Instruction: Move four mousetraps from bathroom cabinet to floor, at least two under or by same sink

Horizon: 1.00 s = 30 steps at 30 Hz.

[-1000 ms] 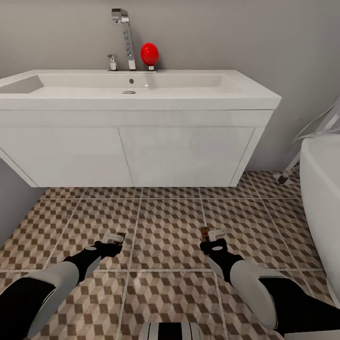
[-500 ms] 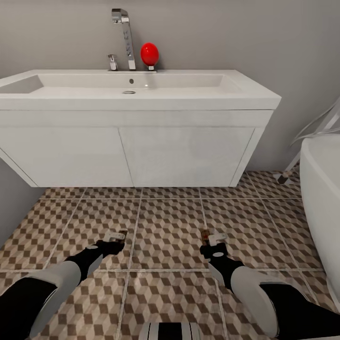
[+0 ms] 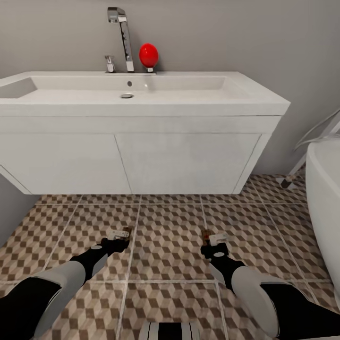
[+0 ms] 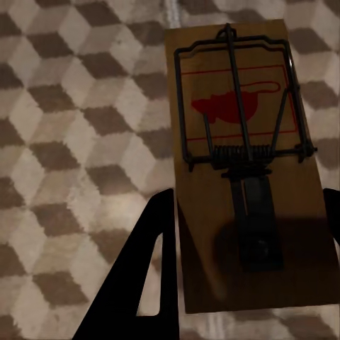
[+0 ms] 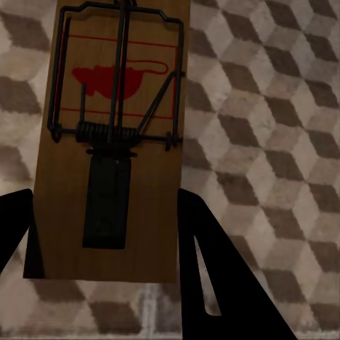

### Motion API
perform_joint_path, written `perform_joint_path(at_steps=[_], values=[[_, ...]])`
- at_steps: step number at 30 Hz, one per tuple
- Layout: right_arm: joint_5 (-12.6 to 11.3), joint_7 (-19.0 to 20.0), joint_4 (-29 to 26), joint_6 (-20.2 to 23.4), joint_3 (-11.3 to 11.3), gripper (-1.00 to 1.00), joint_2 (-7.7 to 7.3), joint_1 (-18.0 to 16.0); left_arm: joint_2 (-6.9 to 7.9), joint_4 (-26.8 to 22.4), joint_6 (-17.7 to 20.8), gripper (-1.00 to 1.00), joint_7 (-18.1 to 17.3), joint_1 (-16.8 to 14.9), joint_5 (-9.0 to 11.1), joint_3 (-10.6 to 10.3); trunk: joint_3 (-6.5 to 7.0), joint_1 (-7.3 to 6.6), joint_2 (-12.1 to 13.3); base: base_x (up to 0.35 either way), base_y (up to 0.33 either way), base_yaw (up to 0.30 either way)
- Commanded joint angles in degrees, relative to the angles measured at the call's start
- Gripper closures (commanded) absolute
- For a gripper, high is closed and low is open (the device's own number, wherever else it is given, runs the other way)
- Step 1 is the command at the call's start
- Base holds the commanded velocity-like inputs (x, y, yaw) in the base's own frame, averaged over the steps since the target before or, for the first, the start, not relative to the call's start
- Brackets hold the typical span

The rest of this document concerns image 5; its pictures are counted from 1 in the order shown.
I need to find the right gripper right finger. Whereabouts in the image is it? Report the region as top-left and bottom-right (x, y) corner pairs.
(178, 188), (298, 340)

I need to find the mousetrap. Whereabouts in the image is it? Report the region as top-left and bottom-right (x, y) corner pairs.
(23, 0), (191, 284)

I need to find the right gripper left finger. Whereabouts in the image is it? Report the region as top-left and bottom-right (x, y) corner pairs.
(0, 188), (34, 273)

